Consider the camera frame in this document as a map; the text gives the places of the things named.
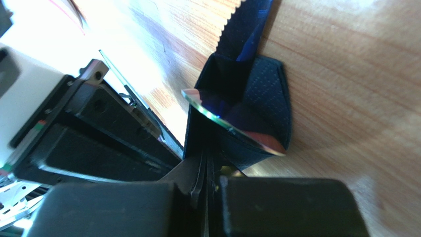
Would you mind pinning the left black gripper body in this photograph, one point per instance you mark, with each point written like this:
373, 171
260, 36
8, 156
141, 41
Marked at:
85, 131

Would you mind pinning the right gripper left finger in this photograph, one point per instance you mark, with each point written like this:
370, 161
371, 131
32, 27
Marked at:
168, 207

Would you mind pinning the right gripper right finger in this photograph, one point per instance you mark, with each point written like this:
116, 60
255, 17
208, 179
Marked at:
241, 206

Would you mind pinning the iridescent spoon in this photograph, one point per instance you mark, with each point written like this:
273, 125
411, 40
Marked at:
237, 118

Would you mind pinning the black paper napkin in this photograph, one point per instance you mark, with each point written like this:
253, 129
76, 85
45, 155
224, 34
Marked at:
248, 106

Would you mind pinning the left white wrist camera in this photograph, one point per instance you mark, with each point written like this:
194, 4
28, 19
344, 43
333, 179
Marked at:
24, 84

